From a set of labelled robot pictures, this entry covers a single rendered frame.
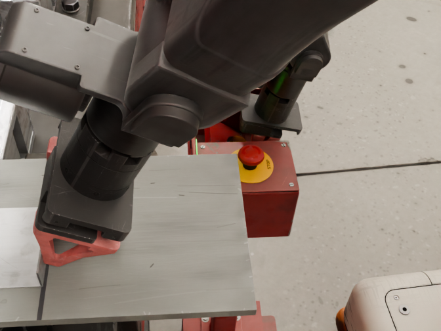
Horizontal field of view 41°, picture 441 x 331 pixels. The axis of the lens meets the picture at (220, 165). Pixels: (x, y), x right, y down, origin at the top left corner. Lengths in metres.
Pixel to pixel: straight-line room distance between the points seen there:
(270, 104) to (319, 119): 1.24
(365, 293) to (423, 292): 0.13
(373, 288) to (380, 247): 0.43
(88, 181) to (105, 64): 0.11
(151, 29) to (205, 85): 0.05
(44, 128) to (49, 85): 0.46
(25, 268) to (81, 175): 0.13
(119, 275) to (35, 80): 0.21
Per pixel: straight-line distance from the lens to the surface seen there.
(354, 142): 2.10
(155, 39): 0.33
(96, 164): 0.43
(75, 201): 0.45
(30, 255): 0.55
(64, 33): 0.37
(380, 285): 1.42
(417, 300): 1.43
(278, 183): 0.88
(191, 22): 0.29
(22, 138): 0.77
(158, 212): 0.56
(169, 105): 0.32
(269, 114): 0.93
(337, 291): 1.71
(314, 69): 0.83
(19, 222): 0.57
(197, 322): 1.49
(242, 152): 0.88
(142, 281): 0.52
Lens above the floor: 1.44
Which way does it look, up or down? 48 degrees down
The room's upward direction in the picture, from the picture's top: 4 degrees clockwise
